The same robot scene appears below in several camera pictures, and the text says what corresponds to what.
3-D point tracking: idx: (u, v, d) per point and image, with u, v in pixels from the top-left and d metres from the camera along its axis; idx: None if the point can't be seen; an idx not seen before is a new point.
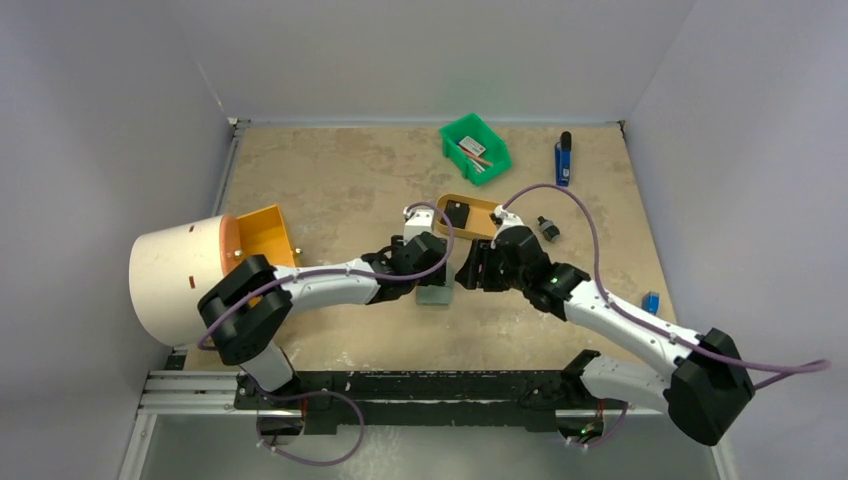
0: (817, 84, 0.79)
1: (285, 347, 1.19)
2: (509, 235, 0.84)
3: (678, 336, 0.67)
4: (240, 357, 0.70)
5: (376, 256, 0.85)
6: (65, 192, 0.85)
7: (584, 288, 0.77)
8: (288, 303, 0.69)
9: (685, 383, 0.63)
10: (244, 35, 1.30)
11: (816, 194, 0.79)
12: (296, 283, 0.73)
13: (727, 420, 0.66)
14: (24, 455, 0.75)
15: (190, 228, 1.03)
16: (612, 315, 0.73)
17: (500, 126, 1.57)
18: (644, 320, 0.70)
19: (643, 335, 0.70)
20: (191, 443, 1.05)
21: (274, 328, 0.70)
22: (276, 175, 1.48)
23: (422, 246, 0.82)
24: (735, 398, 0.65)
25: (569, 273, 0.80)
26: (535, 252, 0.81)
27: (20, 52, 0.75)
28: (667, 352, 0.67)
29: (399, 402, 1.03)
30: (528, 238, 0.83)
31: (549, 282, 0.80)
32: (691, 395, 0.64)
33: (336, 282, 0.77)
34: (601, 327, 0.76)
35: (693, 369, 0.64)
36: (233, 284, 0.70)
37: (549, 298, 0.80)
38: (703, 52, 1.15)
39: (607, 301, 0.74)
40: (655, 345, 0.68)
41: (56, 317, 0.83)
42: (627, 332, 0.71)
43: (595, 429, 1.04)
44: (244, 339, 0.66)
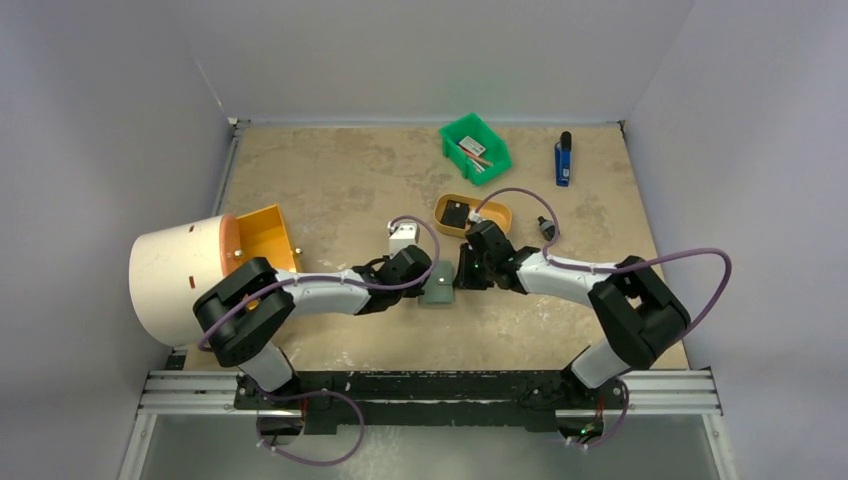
0: (816, 84, 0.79)
1: (285, 346, 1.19)
2: (473, 226, 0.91)
3: (596, 266, 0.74)
4: (237, 360, 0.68)
5: (366, 268, 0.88)
6: (65, 193, 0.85)
7: (532, 257, 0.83)
8: (291, 305, 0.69)
9: (600, 299, 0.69)
10: (244, 36, 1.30)
11: (815, 194, 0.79)
12: (296, 286, 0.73)
13: (661, 342, 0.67)
14: (24, 455, 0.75)
15: (190, 228, 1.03)
16: (549, 269, 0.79)
17: (499, 126, 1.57)
18: (571, 262, 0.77)
19: (571, 276, 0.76)
20: (191, 443, 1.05)
21: (274, 331, 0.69)
22: (277, 175, 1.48)
23: (408, 257, 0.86)
24: (664, 318, 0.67)
25: (526, 254, 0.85)
26: (496, 237, 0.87)
27: (20, 54, 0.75)
28: (589, 283, 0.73)
29: (399, 402, 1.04)
30: (489, 225, 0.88)
31: (508, 261, 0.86)
32: (609, 313, 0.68)
33: (333, 289, 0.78)
34: (547, 284, 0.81)
35: (610, 288, 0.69)
36: (235, 285, 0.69)
37: (509, 276, 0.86)
38: (703, 52, 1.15)
39: (546, 259, 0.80)
40: (580, 280, 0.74)
41: (56, 317, 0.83)
42: (559, 278, 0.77)
43: (595, 429, 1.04)
44: (246, 339, 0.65)
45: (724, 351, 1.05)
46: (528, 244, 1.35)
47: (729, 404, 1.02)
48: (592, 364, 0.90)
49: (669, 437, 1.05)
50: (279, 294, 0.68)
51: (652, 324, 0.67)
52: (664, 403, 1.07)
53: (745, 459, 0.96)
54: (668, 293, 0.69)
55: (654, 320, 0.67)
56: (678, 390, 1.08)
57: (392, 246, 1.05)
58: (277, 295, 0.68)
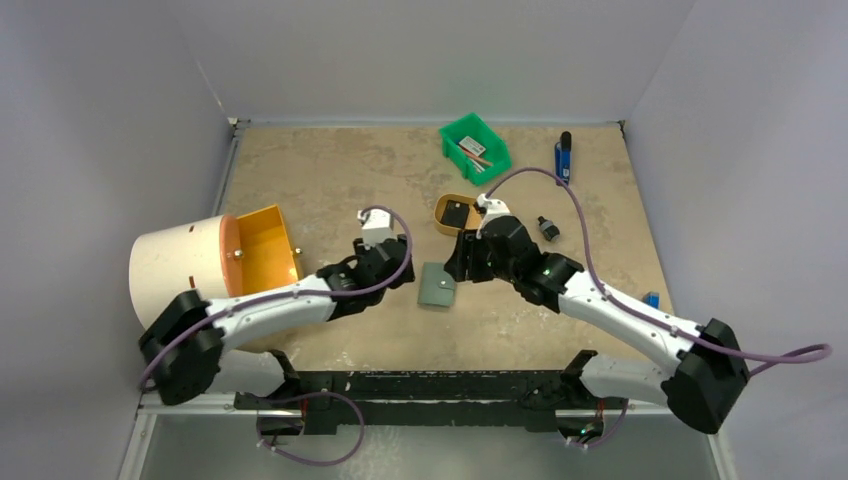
0: (816, 84, 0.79)
1: (285, 347, 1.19)
2: (496, 227, 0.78)
3: (679, 329, 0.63)
4: (184, 396, 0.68)
5: (334, 268, 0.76)
6: (65, 193, 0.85)
7: (580, 279, 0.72)
8: (221, 342, 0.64)
9: (688, 377, 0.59)
10: (244, 35, 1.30)
11: (815, 193, 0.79)
12: (232, 317, 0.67)
13: (725, 409, 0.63)
14: (24, 455, 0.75)
15: (190, 228, 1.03)
16: (608, 309, 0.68)
17: (500, 126, 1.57)
18: (643, 313, 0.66)
19: (642, 329, 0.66)
20: (191, 443, 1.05)
21: (210, 366, 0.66)
22: (277, 175, 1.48)
23: (384, 253, 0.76)
24: (734, 388, 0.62)
25: (560, 263, 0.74)
26: (525, 242, 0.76)
27: (20, 52, 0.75)
28: (670, 346, 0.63)
29: (399, 402, 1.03)
30: (516, 228, 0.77)
31: (541, 274, 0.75)
32: (696, 389, 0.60)
33: (282, 308, 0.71)
34: (598, 319, 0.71)
35: (697, 362, 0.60)
36: (168, 323, 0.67)
37: (542, 291, 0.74)
38: (703, 51, 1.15)
39: (604, 293, 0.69)
40: (655, 339, 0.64)
41: (56, 317, 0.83)
42: (623, 325, 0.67)
43: (595, 429, 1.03)
44: (178, 379, 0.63)
45: None
46: None
47: None
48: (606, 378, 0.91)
49: (669, 437, 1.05)
50: (207, 333, 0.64)
51: (724, 395, 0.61)
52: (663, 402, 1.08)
53: (745, 459, 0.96)
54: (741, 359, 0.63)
55: (726, 390, 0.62)
56: None
57: (367, 237, 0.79)
58: (206, 333, 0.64)
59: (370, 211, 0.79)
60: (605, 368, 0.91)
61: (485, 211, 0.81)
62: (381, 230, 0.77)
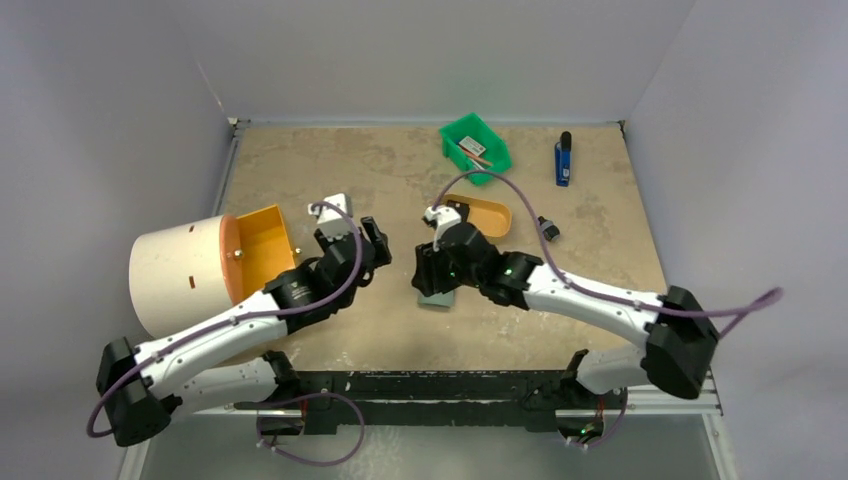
0: (816, 84, 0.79)
1: (285, 347, 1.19)
2: (453, 236, 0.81)
3: (641, 301, 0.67)
4: (146, 436, 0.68)
5: (285, 278, 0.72)
6: (65, 192, 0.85)
7: (540, 273, 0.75)
8: (144, 395, 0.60)
9: (659, 347, 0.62)
10: (244, 35, 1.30)
11: (816, 193, 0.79)
12: (161, 362, 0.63)
13: (703, 372, 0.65)
14: (24, 454, 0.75)
15: (190, 228, 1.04)
16: (573, 295, 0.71)
17: (500, 126, 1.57)
18: (605, 292, 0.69)
19: (608, 308, 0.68)
20: (191, 443, 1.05)
21: (157, 412, 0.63)
22: (277, 175, 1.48)
23: (338, 256, 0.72)
24: (705, 348, 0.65)
25: (521, 261, 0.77)
26: (484, 246, 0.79)
27: (20, 52, 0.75)
28: (636, 320, 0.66)
29: (399, 402, 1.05)
30: (472, 234, 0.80)
31: (503, 274, 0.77)
32: (668, 359, 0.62)
33: (218, 341, 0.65)
34: (566, 308, 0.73)
35: (664, 332, 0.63)
36: (102, 375, 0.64)
37: (508, 291, 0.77)
38: (703, 51, 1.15)
39: (566, 282, 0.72)
40: (622, 316, 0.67)
41: (56, 317, 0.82)
42: (591, 309, 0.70)
43: (595, 429, 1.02)
44: (125, 430, 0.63)
45: (724, 350, 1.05)
46: (528, 244, 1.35)
47: (729, 403, 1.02)
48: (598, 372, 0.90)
49: (668, 437, 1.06)
50: (133, 386, 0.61)
51: (697, 359, 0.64)
52: (665, 403, 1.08)
53: (744, 459, 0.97)
54: (705, 321, 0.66)
55: (698, 353, 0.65)
56: None
57: (325, 232, 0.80)
58: (132, 385, 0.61)
59: (321, 205, 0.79)
60: (596, 362, 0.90)
61: (438, 221, 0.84)
62: (333, 223, 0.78)
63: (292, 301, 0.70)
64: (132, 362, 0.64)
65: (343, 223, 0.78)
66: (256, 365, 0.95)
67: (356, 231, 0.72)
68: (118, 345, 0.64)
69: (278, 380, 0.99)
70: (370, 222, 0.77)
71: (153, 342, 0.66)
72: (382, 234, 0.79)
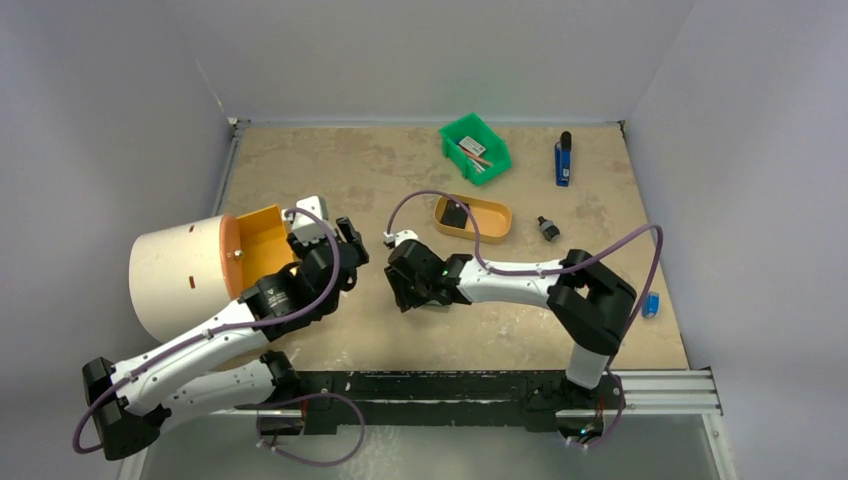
0: (816, 84, 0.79)
1: (285, 347, 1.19)
2: (394, 250, 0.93)
3: (543, 269, 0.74)
4: (131, 450, 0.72)
5: (262, 286, 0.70)
6: (65, 193, 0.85)
7: (471, 267, 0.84)
8: (119, 415, 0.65)
9: (561, 305, 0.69)
10: (244, 35, 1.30)
11: (815, 193, 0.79)
12: (135, 381, 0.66)
13: (620, 326, 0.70)
14: (25, 455, 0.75)
15: (190, 228, 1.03)
16: (493, 278, 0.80)
17: (500, 126, 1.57)
18: (515, 269, 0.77)
19: (519, 282, 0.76)
20: (191, 443, 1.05)
21: (137, 426, 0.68)
22: (277, 175, 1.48)
23: (319, 262, 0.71)
24: (616, 302, 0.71)
25: (456, 264, 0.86)
26: (421, 255, 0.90)
27: (21, 52, 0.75)
28: (541, 287, 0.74)
29: (399, 402, 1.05)
30: (410, 247, 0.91)
31: (442, 275, 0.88)
32: (572, 314, 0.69)
33: (190, 358, 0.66)
34: (496, 293, 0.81)
35: (563, 290, 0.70)
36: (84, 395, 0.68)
37: (447, 291, 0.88)
38: (703, 51, 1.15)
39: (485, 268, 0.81)
40: (531, 286, 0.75)
41: (56, 317, 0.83)
42: (507, 286, 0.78)
43: (595, 429, 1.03)
44: (109, 446, 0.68)
45: (724, 350, 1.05)
46: (528, 244, 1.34)
47: (729, 404, 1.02)
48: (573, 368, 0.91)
49: (669, 437, 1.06)
50: (109, 406, 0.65)
51: (608, 312, 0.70)
52: (666, 403, 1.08)
53: (745, 459, 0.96)
54: (613, 277, 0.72)
55: (608, 307, 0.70)
56: (678, 390, 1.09)
57: (300, 237, 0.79)
58: (109, 405, 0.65)
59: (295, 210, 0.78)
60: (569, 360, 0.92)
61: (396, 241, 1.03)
62: (310, 229, 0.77)
63: (268, 308, 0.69)
64: (109, 381, 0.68)
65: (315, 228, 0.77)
66: (252, 368, 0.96)
67: (331, 235, 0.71)
68: (95, 366, 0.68)
69: (277, 381, 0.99)
70: (346, 222, 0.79)
71: (128, 362, 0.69)
72: (358, 233, 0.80)
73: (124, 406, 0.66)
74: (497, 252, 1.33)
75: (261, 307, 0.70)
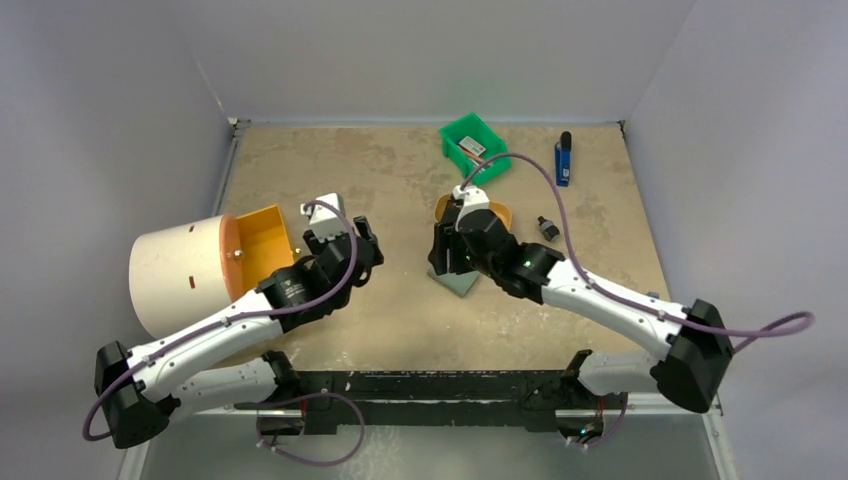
0: (816, 84, 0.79)
1: (285, 347, 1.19)
2: (469, 226, 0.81)
3: (666, 312, 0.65)
4: (138, 439, 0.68)
5: (279, 276, 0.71)
6: (65, 193, 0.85)
7: (562, 269, 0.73)
8: (136, 399, 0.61)
9: (681, 360, 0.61)
10: (245, 35, 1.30)
11: (815, 194, 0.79)
12: (153, 366, 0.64)
13: (714, 389, 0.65)
14: (25, 454, 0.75)
15: (190, 228, 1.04)
16: (596, 296, 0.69)
17: (500, 126, 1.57)
18: (630, 299, 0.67)
19: (629, 315, 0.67)
20: (191, 443, 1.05)
21: (153, 414, 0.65)
22: (277, 175, 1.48)
23: (337, 254, 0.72)
24: (722, 365, 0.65)
25: (540, 253, 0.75)
26: (501, 233, 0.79)
27: (21, 52, 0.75)
28: (658, 331, 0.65)
29: (399, 403, 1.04)
30: (491, 222, 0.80)
31: (522, 266, 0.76)
32: (685, 372, 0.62)
33: (209, 343, 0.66)
34: (584, 309, 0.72)
35: (686, 344, 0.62)
36: (96, 379, 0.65)
37: (524, 282, 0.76)
38: (704, 50, 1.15)
39: (588, 282, 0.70)
40: (644, 324, 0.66)
41: (56, 317, 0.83)
42: (613, 313, 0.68)
43: (595, 429, 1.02)
44: (121, 432, 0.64)
45: None
46: None
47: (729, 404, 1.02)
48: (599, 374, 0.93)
49: (669, 438, 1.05)
50: (126, 390, 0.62)
51: (712, 373, 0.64)
52: (664, 403, 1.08)
53: (745, 458, 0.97)
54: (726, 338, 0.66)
55: (714, 368, 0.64)
56: None
57: (319, 232, 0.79)
58: (125, 389, 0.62)
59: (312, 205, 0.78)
60: (599, 364, 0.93)
61: (466, 201, 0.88)
62: (326, 222, 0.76)
63: (285, 299, 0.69)
64: (126, 366, 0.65)
65: (337, 221, 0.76)
66: (255, 366, 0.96)
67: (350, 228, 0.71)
68: (110, 349, 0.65)
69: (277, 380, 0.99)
70: (363, 221, 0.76)
71: (145, 346, 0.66)
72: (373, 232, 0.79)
73: (140, 391, 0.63)
74: None
75: (277, 297, 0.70)
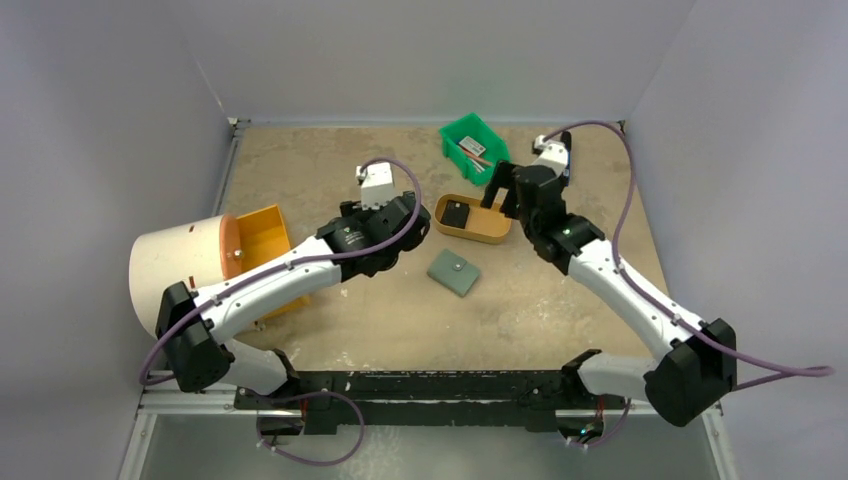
0: (817, 84, 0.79)
1: (285, 347, 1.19)
2: (529, 173, 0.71)
3: (682, 317, 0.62)
4: (201, 386, 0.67)
5: (338, 224, 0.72)
6: (65, 194, 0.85)
7: (598, 248, 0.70)
8: (207, 336, 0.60)
9: (676, 362, 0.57)
10: (245, 36, 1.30)
11: (815, 193, 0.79)
12: (220, 305, 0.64)
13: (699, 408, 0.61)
14: (25, 455, 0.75)
15: (190, 228, 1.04)
16: (618, 280, 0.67)
17: (500, 126, 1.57)
18: (650, 293, 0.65)
19: (643, 309, 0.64)
20: (192, 442, 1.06)
21: (218, 354, 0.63)
22: (277, 175, 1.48)
23: (402, 208, 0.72)
24: (716, 389, 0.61)
25: (583, 227, 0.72)
26: (556, 195, 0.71)
27: (21, 54, 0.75)
28: (665, 332, 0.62)
29: (399, 402, 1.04)
30: (552, 180, 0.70)
31: (559, 232, 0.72)
32: (678, 377, 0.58)
33: (275, 285, 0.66)
34: (602, 291, 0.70)
35: (688, 352, 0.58)
36: (162, 321, 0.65)
37: (556, 247, 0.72)
38: (705, 50, 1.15)
39: (617, 265, 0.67)
40: (655, 322, 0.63)
41: (56, 318, 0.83)
42: (627, 300, 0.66)
43: (595, 429, 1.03)
44: (189, 373, 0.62)
45: None
46: (528, 245, 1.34)
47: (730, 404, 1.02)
48: (599, 371, 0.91)
49: (670, 438, 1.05)
50: (195, 327, 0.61)
51: (702, 393, 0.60)
52: None
53: (745, 458, 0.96)
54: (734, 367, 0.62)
55: (707, 389, 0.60)
56: None
57: (367, 197, 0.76)
58: (194, 327, 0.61)
59: (369, 169, 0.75)
60: (601, 363, 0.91)
61: (541, 153, 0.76)
62: (384, 188, 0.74)
63: (346, 244, 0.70)
64: (193, 305, 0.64)
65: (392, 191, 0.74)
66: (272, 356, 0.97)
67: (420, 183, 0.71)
68: (177, 289, 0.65)
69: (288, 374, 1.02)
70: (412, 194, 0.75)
71: (210, 287, 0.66)
72: None
73: (209, 330, 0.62)
74: (497, 253, 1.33)
75: (336, 242, 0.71)
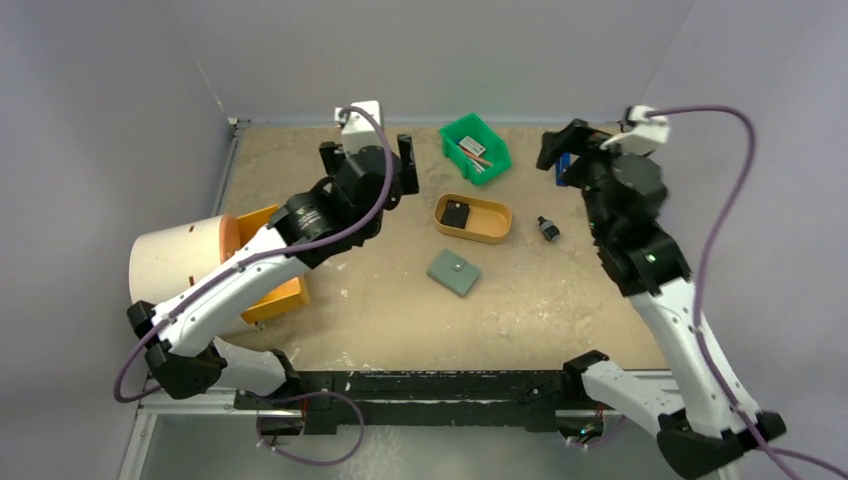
0: (817, 84, 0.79)
1: (285, 347, 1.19)
2: (627, 174, 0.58)
3: (743, 409, 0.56)
4: (196, 388, 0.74)
5: (293, 206, 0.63)
6: (65, 193, 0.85)
7: (681, 290, 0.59)
8: (164, 358, 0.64)
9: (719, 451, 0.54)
10: (245, 36, 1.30)
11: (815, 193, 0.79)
12: (175, 323, 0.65)
13: None
14: (25, 454, 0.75)
15: (190, 228, 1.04)
16: (692, 342, 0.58)
17: (500, 126, 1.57)
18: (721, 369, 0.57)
19: (707, 385, 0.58)
20: (192, 443, 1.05)
21: (190, 365, 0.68)
22: (277, 175, 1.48)
23: (356, 170, 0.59)
24: None
25: (671, 250, 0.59)
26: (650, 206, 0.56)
27: (22, 53, 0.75)
28: (718, 418, 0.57)
29: (399, 403, 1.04)
30: (653, 189, 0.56)
31: (642, 253, 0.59)
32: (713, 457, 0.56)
33: (224, 294, 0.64)
34: (665, 339, 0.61)
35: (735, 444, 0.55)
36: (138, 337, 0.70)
37: (627, 266, 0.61)
38: (705, 51, 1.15)
39: (696, 327, 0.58)
40: (713, 403, 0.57)
41: (56, 317, 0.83)
42: (691, 365, 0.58)
43: (595, 429, 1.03)
44: (172, 385, 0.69)
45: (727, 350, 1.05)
46: (528, 245, 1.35)
47: None
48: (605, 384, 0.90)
49: None
50: (155, 348, 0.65)
51: None
52: None
53: None
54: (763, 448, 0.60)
55: None
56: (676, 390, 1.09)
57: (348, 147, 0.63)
58: (155, 348, 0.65)
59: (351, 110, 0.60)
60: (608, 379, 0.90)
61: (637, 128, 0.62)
62: (364, 135, 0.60)
63: (300, 231, 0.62)
64: (151, 324, 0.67)
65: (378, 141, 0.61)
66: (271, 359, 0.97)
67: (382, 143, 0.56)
68: (138, 309, 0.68)
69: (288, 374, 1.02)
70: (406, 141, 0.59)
71: (167, 303, 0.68)
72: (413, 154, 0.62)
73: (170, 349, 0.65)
74: (497, 253, 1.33)
75: (292, 228, 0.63)
